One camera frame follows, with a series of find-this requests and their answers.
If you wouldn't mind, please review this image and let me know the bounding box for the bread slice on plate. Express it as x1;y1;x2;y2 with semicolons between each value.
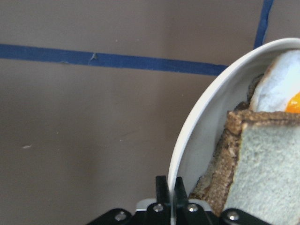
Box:
190;74;263;211

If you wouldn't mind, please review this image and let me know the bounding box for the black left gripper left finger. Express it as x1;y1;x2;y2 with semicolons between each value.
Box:
156;176;170;206

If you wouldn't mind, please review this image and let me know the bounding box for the fried egg toy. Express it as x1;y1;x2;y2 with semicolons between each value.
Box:
249;50;300;113

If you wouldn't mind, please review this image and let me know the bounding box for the cream round plate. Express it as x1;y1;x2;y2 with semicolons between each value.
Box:
167;37;300;225

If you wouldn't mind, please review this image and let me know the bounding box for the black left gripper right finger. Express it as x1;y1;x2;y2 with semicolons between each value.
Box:
174;177;188;211

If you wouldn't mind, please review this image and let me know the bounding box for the brown crust bread slice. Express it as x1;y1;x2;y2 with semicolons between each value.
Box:
204;110;300;225

